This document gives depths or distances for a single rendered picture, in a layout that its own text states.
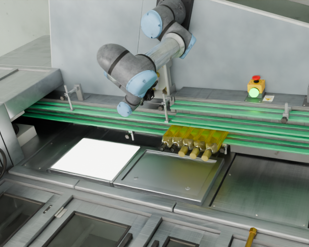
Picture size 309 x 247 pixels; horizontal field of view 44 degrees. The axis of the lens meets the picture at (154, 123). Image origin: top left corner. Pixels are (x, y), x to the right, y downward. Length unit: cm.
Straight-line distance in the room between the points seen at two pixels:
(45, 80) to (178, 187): 112
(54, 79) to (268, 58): 133
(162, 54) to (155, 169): 66
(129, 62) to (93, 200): 79
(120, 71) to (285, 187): 94
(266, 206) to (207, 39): 85
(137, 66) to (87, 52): 100
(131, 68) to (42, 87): 114
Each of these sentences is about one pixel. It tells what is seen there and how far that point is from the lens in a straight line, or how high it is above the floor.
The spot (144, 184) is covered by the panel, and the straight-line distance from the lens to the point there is 188.
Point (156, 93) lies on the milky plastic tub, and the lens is 214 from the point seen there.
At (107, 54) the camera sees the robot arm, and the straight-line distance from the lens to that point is 141.
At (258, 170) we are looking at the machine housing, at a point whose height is 98.
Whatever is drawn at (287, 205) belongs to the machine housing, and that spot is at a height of 119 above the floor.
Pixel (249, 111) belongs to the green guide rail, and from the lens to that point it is 185.
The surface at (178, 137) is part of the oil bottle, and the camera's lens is 188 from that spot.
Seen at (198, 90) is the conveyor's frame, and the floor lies 79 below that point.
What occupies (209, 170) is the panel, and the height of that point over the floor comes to 109.
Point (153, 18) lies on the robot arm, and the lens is 174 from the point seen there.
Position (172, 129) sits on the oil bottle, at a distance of 197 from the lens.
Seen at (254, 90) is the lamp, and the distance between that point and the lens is 188.
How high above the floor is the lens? 249
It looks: 48 degrees down
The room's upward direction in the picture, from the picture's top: 138 degrees counter-clockwise
